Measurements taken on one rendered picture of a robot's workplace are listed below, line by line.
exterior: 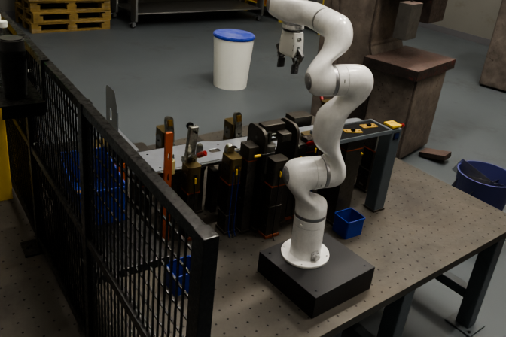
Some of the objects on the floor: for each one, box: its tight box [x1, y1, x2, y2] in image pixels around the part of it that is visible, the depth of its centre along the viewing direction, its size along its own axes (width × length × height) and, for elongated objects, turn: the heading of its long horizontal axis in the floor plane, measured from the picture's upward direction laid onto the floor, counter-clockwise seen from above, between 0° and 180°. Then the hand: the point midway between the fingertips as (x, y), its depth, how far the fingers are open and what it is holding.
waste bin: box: [451, 159, 506, 211], centre depth 383 cm, size 44×40×52 cm
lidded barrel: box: [213, 29, 255, 90], centre depth 626 cm, size 48×48×62 cm
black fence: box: [0, 8, 220, 337], centre depth 187 cm, size 14×197×155 cm, turn 21°
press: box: [310, 0, 483, 161], centre depth 475 cm, size 140×126×272 cm
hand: (287, 68), depth 211 cm, fingers open, 8 cm apart
